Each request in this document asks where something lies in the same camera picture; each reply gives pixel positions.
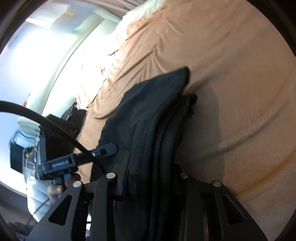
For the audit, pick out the folded black pants striped waistband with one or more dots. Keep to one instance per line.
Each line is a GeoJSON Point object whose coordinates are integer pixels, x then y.
{"type": "Point", "coordinates": [78, 115]}

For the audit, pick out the person's left hand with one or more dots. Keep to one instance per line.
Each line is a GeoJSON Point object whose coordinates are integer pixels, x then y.
{"type": "Point", "coordinates": [55, 191]}

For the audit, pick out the cream bed sheet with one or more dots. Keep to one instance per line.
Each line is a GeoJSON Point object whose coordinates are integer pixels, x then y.
{"type": "Point", "coordinates": [148, 9]}

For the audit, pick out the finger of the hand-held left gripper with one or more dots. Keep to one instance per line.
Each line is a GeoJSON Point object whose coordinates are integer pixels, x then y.
{"type": "Point", "coordinates": [104, 151]}

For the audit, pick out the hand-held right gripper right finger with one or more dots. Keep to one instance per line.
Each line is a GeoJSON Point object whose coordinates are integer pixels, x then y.
{"type": "Point", "coordinates": [185, 185]}

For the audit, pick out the cream padded headboard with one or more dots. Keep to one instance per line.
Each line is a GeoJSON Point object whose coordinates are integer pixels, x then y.
{"type": "Point", "coordinates": [76, 58]}

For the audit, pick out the orange blanket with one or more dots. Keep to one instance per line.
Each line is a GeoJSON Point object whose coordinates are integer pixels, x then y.
{"type": "Point", "coordinates": [231, 92]}

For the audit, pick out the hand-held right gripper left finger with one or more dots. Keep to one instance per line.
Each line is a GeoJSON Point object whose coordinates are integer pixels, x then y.
{"type": "Point", "coordinates": [122, 183]}

